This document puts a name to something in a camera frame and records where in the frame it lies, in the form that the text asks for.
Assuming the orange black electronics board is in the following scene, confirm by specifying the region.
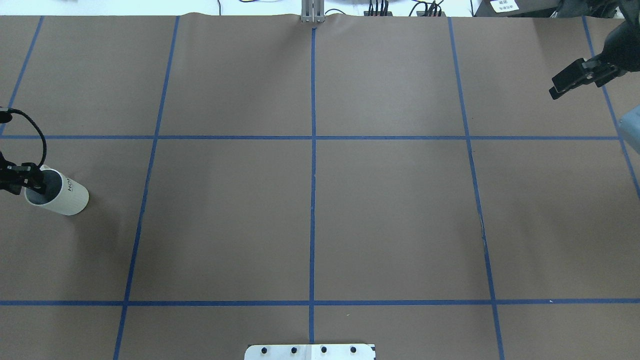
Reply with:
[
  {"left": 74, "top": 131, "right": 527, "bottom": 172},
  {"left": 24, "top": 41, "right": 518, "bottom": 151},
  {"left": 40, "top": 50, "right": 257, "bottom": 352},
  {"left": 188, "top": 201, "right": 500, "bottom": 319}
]
[{"left": 363, "top": 0, "right": 393, "bottom": 18}]

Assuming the white mug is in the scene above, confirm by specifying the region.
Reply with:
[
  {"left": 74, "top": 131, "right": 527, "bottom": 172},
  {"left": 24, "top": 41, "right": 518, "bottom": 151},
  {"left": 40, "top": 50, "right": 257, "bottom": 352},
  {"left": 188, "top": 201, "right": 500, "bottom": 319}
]
[{"left": 23, "top": 165, "right": 90, "bottom": 216}]

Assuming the white pedestal column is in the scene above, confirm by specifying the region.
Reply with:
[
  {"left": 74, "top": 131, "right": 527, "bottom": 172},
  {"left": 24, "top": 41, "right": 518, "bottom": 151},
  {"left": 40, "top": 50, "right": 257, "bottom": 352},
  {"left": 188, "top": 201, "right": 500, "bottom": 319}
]
[{"left": 244, "top": 343, "right": 377, "bottom": 360}]

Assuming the aluminium frame post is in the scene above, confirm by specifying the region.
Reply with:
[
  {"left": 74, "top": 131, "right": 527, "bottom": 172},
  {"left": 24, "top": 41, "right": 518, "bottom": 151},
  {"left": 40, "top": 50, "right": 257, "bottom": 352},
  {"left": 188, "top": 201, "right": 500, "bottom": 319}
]
[{"left": 300, "top": 0, "right": 326, "bottom": 24}]

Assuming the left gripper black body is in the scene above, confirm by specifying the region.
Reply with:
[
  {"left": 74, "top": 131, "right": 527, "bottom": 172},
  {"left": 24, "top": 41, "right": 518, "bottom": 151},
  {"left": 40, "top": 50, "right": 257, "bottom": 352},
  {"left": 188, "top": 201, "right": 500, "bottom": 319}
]
[{"left": 598, "top": 21, "right": 640, "bottom": 76}]

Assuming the black printer device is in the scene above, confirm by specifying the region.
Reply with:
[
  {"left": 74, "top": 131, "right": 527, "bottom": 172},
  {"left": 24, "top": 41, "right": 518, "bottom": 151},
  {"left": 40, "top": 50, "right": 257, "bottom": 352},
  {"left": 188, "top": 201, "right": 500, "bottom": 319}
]
[{"left": 471, "top": 0, "right": 622, "bottom": 19}]

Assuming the black braided cable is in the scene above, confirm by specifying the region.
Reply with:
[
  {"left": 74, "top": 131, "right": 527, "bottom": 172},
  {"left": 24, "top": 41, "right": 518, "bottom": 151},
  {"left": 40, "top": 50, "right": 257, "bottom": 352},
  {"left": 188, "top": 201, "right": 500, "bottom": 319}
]
[{"left": 0, "top": 107, "right": 48, "bottom": 168}]

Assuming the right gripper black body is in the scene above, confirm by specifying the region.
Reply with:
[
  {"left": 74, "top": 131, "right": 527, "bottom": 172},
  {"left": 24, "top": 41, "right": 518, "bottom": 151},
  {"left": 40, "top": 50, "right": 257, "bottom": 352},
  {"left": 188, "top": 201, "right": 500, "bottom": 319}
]
[{"left": 0, "top": 153, "right": 31, "bottom": 195}]

